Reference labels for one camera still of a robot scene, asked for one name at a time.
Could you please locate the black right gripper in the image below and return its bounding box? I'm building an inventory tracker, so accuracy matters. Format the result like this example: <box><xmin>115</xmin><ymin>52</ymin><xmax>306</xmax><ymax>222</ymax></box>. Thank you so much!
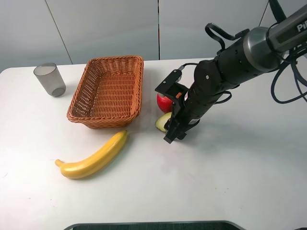
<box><xmin>164</xmin><ymin>90</ymin><xmax>222</xmax><ymax>144</ymax></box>

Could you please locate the halved avocado with pit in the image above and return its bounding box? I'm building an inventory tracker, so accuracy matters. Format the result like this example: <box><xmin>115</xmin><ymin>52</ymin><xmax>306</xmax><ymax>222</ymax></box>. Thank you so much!
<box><xmin>155</xmin><ymin>112</ymin><xmax>172</xmax><ymax>132</ymax></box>

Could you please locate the brown wicker basket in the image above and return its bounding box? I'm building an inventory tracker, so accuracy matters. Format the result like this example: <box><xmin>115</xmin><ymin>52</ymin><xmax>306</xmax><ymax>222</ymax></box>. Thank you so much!
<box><xmin>67</xmin><ymin>56</ymin><xmax>144</xmax><ymax>129</ymax></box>

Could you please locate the red apple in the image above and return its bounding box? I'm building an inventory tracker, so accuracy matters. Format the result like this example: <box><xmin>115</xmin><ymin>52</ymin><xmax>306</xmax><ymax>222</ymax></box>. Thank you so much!
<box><xmin>156</xmin><ymin>93</ymin><xmax>173</xmax><ymax>113</ymax></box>

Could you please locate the yellow plastic banana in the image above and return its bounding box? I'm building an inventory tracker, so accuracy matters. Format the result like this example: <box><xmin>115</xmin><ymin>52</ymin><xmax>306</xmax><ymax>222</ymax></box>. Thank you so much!
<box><xmin>55</xmin><ymin>130</ymin><xmax>128</xmax><ymax>179</ymax></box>

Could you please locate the dark base edge at bottom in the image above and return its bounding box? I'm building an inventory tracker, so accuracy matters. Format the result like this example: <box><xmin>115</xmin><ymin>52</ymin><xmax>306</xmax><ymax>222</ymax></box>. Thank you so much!
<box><xmin>65</xmin><ymin>221</ymin><xmax>243</xmax><ymax>230</ymax></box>

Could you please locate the grey translucent plastic cup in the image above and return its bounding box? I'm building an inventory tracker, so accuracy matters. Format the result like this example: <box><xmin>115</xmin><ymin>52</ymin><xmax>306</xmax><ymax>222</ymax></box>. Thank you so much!
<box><xmin>33</xmin><ymin>63</ymin><xmax>66</xmax><ymax>97</ymax></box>

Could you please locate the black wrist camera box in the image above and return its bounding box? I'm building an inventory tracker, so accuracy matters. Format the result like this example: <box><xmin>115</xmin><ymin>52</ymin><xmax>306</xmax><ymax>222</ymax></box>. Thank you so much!
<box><xmin>155</xmin><ymin>69</ymin><xmax>188</xmax><ymax>102</ymax></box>

